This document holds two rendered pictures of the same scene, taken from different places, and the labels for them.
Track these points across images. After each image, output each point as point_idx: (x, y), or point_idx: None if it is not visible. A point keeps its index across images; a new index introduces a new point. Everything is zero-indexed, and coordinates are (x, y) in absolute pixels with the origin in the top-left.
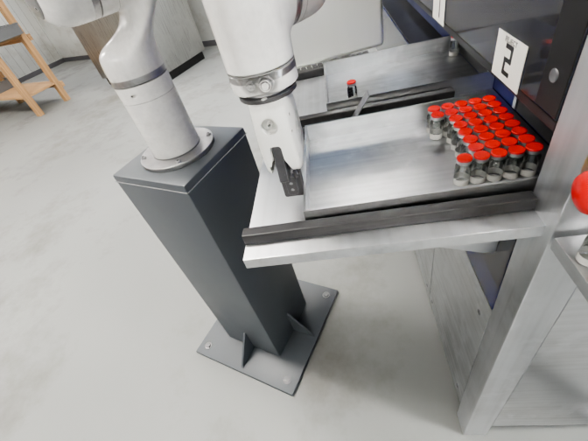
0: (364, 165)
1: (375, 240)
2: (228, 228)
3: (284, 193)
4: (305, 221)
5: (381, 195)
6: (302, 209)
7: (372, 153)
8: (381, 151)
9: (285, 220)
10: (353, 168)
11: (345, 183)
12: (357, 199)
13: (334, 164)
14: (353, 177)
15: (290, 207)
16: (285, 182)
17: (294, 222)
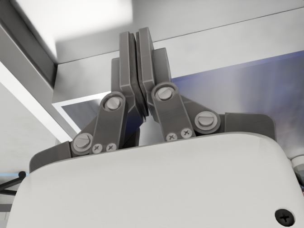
0: (246, 111)
1: (68, 140)
2: None
3: (119, 39)
4: (46, 88)
5: (159, 136)
6: (115, 39)
7: (281, 115)
8: (279, 123)
9: (65, 12)
10: (244, 98)
11: (199, 95)
12: (151, 116)
13: (273, 68)
14: (215, 103)
15: (118, 11)
16: (111, 91)
17: (34, 70)
